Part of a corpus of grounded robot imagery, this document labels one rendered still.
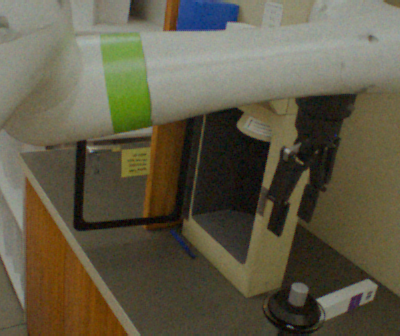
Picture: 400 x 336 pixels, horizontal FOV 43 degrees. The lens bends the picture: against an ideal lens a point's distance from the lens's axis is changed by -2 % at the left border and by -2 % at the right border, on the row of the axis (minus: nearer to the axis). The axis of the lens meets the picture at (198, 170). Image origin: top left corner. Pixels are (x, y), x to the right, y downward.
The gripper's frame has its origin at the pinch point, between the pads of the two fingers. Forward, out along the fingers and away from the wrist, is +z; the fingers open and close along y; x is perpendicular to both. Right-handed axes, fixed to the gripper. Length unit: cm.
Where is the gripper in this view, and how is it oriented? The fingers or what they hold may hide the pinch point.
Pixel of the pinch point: (292, 213)
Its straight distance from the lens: 93.6
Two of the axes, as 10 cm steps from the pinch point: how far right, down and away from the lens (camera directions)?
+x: 6.3, 4.6, -6.2
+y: -7.6, 2.3, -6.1
